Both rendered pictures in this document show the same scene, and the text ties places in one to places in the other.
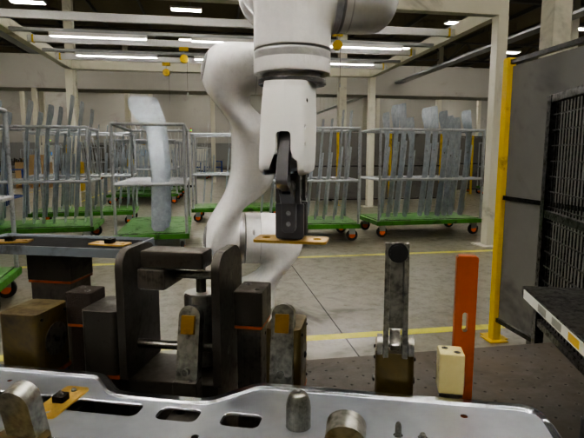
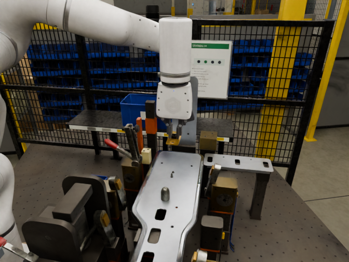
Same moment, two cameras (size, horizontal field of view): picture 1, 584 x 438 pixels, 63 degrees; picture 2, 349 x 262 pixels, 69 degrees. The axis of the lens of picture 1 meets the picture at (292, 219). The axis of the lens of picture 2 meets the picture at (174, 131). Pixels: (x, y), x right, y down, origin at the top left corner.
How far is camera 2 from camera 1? 92 cm
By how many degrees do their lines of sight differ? 87
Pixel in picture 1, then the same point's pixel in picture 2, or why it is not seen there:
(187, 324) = (107, 219)
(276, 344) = (120, 194)
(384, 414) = (159, 178)
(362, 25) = not seen: hidden behind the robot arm
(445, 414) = (160, 166)
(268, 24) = (188, 65)
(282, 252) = (11, 174)
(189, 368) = (112, 236)
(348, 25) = not seen: hidden behind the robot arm
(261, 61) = (185, 78)
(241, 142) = not seen: outside the picture
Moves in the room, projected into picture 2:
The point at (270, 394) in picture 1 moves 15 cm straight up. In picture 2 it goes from (141, 206) to (138, 170)
